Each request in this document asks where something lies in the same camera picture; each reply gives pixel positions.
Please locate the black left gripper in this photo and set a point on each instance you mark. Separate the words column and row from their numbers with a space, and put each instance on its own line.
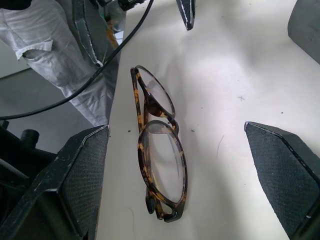
column 130, row 3

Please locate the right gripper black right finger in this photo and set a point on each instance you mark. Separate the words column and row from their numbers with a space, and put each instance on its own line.
column 282, row 180

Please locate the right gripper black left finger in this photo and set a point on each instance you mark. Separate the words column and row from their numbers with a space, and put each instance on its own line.
column 75, row 187

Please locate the tortoiseshell glasses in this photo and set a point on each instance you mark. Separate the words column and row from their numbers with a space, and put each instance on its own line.
column 156, row 110

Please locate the grey glasses case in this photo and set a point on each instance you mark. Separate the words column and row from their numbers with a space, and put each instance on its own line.
column 306, row 22

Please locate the black cylindrical machine part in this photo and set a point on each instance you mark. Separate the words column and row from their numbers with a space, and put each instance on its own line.
column 30, row 140

